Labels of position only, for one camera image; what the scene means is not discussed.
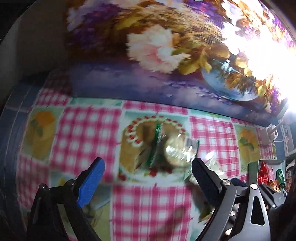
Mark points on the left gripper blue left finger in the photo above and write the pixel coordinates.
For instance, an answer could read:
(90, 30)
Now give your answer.
(45, 222)

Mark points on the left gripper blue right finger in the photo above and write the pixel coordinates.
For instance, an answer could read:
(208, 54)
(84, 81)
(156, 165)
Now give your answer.
(251, 222)

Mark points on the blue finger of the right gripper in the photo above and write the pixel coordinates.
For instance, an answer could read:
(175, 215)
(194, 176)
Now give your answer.
(238, 183)
(271, 197)

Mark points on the beige brown snack packet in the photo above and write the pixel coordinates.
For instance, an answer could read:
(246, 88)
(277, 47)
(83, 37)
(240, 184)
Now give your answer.
(207, 176)

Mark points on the bright red snack bag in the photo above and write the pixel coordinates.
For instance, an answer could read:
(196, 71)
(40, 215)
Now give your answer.
(265, 174)

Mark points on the clear green cracker packet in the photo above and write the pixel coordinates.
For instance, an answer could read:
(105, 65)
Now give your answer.
(169, 146)

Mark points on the green white snack packet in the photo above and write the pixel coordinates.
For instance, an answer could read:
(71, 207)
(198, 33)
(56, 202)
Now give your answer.
(280, 178)

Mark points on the white tray with teal rim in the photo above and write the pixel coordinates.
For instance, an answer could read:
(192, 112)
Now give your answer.
(253, 169)

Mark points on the white lamp with base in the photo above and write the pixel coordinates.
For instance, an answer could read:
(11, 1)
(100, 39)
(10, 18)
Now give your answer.
(270, 133)

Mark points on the checkered picture tablecloth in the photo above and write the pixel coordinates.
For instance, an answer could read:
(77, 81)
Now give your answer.
(47, 136)

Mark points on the floral painting canvas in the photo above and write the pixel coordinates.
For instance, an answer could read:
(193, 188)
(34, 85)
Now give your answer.
(235, 58)

